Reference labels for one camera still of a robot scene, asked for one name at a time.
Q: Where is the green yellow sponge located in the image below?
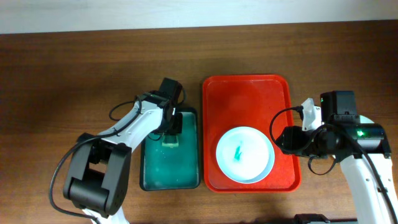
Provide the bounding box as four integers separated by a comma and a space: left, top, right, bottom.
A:
162, 135, 179, 148

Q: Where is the white plate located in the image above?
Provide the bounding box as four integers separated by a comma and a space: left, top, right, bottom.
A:
359, 115, 374, 124
216, 126, 275, 184

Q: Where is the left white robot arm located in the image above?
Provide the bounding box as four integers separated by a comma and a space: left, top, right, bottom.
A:
63, 78, 185, 223

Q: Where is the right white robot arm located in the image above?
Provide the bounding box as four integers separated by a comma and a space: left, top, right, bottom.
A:
271, 91, 397, 223

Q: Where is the dark green water tray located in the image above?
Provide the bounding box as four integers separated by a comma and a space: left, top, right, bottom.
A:
139, 108, 200, 191

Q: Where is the red plastic tray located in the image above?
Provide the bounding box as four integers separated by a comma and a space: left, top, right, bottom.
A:
202, 75, 301, 193

